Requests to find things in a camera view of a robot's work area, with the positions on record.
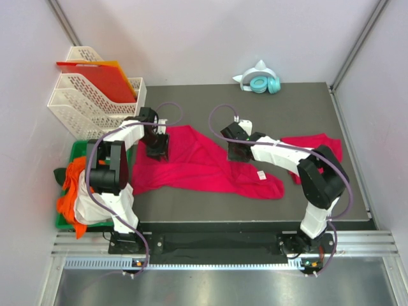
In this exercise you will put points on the dark green cloth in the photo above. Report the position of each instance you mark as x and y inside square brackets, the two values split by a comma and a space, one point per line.
[60, 175]

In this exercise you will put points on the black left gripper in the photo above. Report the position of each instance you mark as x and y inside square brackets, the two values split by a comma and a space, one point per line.
[162, 150]

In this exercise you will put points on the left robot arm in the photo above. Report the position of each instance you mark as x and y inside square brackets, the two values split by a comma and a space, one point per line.
[107, 173]

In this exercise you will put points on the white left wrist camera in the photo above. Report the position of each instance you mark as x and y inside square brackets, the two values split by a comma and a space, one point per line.
[161, 128]

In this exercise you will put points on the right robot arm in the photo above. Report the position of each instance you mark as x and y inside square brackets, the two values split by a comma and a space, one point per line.
[322, 178]

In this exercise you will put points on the teal cat ear headphones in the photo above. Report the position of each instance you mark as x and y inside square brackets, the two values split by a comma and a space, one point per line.
[259, 79]

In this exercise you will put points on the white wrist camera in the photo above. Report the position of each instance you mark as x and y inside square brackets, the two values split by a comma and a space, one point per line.
[161, 128]
[245, 124]

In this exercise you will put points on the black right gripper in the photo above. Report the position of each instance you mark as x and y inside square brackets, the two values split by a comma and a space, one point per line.
[232, 157]

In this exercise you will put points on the green plastic bin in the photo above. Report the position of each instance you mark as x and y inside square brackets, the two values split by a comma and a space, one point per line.
[78, 150]

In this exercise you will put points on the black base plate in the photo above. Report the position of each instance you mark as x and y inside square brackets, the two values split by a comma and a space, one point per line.
[233, 247]

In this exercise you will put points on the grey cable duct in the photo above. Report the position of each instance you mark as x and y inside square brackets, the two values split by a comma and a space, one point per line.
[89, 263]

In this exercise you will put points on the red orange folder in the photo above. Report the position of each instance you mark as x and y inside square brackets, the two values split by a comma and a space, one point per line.
[108, 77]

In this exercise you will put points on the white file organizer rack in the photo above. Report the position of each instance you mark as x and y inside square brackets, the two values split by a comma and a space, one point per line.
[85, 111]

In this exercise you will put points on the orange t shirt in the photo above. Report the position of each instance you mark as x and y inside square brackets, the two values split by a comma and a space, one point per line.
[72, 188]

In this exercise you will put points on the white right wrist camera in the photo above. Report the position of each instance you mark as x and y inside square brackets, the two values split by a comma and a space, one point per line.
[245, 124]

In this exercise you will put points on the white t shirt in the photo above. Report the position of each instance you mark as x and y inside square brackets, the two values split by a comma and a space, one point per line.
[88, 212]

